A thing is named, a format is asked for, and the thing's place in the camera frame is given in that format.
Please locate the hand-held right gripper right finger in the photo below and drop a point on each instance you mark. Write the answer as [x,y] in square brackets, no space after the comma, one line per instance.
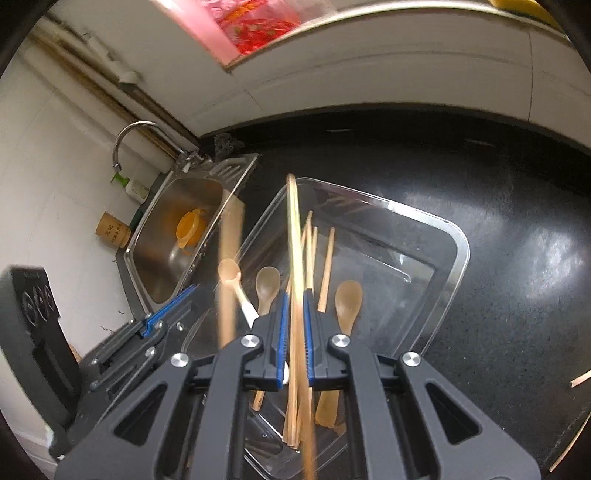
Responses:
[310,332]

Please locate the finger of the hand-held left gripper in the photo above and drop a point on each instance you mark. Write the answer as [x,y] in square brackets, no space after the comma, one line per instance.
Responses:
[138,357]
[171,307]

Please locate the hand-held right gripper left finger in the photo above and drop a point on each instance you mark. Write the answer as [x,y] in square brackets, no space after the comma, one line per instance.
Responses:
[282,332]

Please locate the small wooden spoon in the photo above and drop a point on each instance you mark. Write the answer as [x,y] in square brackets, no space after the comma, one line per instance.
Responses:
[347,300]

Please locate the group of wooden chopsticks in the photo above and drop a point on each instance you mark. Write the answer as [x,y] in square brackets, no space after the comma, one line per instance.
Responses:
[328,267]

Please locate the pale bamboo chopstick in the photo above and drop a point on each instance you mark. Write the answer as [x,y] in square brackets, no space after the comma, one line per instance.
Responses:
[231,267]
[292,240]
[298,258]
[561,457]
[582,377]

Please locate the clear plastic container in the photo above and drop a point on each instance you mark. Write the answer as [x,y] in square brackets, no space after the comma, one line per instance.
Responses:
[392,258]

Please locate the orange cup in sink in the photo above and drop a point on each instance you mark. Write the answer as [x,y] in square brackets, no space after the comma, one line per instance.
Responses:
[190,230]

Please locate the stainless steel sink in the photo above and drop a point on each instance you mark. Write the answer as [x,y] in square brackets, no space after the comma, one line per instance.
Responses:
[175,221]

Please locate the white bottle with green cap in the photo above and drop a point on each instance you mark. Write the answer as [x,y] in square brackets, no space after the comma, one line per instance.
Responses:
[134,187]

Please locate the black scouring pad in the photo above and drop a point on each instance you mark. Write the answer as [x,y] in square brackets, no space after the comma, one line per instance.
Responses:
[226,143]

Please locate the chrome faucet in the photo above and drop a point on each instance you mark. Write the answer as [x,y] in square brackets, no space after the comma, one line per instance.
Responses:
[134,131]

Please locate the red printed bag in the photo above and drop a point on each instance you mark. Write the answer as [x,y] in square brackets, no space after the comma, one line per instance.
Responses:
[249,27]

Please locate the yellow sponge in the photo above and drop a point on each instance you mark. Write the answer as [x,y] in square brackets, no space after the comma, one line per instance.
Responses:
[521,7]

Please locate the wall pipes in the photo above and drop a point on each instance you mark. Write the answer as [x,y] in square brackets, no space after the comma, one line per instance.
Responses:
[115,83]

